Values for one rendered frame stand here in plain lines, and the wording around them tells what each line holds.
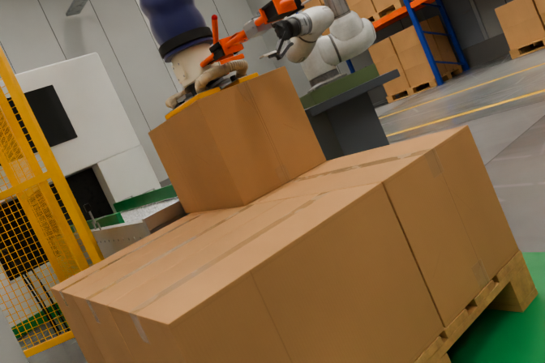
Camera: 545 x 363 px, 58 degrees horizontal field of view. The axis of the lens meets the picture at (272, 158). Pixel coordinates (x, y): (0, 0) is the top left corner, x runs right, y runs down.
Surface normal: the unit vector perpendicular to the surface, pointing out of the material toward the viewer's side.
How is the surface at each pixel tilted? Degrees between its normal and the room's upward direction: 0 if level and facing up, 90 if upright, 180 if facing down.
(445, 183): 90
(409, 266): 90
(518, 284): 90
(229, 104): 90
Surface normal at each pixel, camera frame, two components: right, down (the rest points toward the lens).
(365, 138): 0.29, -0.04
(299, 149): 0.49, -0.14
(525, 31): -0.71, 0.37
